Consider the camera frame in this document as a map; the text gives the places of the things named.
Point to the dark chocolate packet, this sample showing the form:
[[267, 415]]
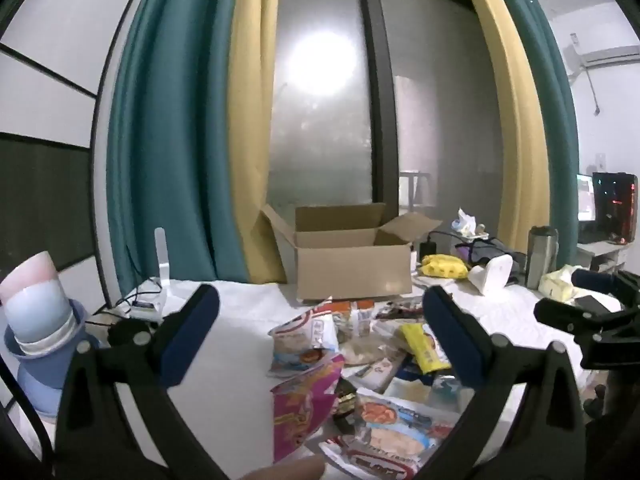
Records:
[[346, 402]]

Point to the yellow curtain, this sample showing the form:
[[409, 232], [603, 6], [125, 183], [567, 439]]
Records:
[[252, 135], [515, 125]]

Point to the yellow snack packet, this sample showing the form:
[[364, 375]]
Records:
[[422, 347]]

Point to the frosted glass sliding door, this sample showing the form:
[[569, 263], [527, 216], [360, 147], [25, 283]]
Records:
[[325, 125]]

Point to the cardboard box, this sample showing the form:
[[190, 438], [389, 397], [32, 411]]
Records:
[[350, 270]]

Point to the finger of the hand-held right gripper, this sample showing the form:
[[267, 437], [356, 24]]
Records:
[[560, 312], [595, 280]]

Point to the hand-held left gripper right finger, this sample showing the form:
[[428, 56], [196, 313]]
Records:
[[450, 335]]

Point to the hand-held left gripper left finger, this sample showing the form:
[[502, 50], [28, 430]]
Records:
[[192, 332]]

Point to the white router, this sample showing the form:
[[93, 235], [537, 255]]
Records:
[[161, 270]]

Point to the pink snack bag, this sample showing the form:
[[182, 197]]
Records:
[[300, 405]]

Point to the white air conditioner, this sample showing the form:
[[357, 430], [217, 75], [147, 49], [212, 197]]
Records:
[[607, 55]]

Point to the black computer tower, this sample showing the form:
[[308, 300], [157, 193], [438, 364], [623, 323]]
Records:
[[615, 207]]

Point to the teal curtain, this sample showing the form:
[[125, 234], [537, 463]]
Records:
[[555, 110], [165, 150]]

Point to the computer monitor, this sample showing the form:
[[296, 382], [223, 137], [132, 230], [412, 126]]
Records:
[[586, 199]]

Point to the purple object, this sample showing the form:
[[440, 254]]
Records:
[[467, 254]]

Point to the person's left hand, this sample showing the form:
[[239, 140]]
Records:
[[285, 470]]

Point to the white red snack bag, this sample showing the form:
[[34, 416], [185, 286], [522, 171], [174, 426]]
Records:
[[300, 340]]

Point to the steel thermos bottle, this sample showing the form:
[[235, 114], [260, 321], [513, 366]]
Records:
[[541, 255]]

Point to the white textured table cover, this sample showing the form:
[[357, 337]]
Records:
[[250, 320]]

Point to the pile of snack packets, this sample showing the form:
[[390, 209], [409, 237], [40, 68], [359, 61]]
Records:
[[375, 350]]

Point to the pale yellow cloth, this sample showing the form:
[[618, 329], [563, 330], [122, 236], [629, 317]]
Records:
[[555, 282]]

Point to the light blue plastic bowl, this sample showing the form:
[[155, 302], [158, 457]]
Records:
[[40, 310]]

